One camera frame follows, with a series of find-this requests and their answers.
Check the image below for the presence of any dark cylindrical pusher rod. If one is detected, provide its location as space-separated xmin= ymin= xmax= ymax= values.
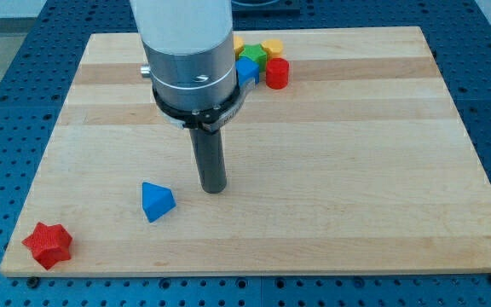
xmin=189 ymin=129 xmax=227 ymax=194

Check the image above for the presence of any blue triangle block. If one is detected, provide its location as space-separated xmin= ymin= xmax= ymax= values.
xmin=142 ymin=182 xmax=176 ymax=223

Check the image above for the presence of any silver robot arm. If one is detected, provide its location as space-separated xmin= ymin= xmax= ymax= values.
xmin=130 ymin=0 xmax=255 ymax=194

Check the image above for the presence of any blue cube block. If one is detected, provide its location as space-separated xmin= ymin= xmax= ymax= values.
xmin=235 ymin=57 xmax=260 ymax=86

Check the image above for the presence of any red cylinder block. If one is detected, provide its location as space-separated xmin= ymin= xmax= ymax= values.
xmin=265 ymin=58 xmax=290 ymax=90

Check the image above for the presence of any green star block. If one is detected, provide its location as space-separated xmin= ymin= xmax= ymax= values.
xmin=238 ymin=44 xmax=268 ymax=72

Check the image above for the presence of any yellow round block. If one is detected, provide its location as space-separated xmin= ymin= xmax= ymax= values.
xmin=234 ymin=35 xmax=245 ymax=60

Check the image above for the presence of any yellow hexagon block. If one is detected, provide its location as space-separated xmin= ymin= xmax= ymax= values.
xmin=261 ymin=38 xmax=284 ymax=60

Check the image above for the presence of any wooden board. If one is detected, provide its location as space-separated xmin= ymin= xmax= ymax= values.
xmin=0 ymin=26 xmax=491 ymax=277

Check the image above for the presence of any red star block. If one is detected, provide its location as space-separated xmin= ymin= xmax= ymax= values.
xmin=21 ymin=222 xmax=72 ymax=270

